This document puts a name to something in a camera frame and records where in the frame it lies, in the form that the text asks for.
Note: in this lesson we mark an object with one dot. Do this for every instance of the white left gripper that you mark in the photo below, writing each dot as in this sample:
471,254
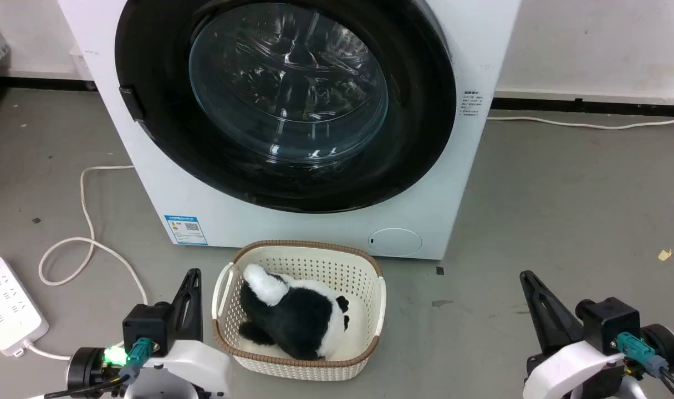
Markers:
193,371

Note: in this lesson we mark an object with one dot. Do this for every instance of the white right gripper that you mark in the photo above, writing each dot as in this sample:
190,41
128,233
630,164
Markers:
570,371

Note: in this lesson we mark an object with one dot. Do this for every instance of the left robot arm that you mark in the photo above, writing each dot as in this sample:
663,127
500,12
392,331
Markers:
85,368

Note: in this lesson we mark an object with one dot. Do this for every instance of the white front-load washing machine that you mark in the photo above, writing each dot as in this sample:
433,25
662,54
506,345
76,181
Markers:
292,228

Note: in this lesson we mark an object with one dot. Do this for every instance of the black round glass washer door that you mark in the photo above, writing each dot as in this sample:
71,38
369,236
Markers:
148,66

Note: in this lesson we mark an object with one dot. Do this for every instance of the blue energy label sticker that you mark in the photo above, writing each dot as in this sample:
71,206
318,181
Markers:
185,230

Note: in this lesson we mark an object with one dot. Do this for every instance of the black and white panda plush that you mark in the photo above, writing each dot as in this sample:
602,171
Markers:
292,316

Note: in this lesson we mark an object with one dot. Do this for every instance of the yellow paper scrap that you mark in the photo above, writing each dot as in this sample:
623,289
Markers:
664,255

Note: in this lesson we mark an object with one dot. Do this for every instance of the cream plastic laundry basket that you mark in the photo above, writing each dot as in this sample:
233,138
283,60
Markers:
315,261

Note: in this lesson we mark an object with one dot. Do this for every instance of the round white filter cover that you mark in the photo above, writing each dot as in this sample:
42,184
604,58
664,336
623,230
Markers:
395,243

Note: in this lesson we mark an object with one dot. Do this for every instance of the white power strip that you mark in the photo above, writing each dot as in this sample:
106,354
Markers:
7,305

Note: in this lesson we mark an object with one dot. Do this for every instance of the small printed text sticker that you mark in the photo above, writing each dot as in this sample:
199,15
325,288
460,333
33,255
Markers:
473,104

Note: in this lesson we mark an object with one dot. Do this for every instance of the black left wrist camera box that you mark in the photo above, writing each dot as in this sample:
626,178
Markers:
146,327

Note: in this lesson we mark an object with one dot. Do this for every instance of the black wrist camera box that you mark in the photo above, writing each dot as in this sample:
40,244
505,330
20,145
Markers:
611,321
146,327

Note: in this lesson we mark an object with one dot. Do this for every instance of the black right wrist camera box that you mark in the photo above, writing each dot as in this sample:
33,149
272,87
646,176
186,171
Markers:
611,321

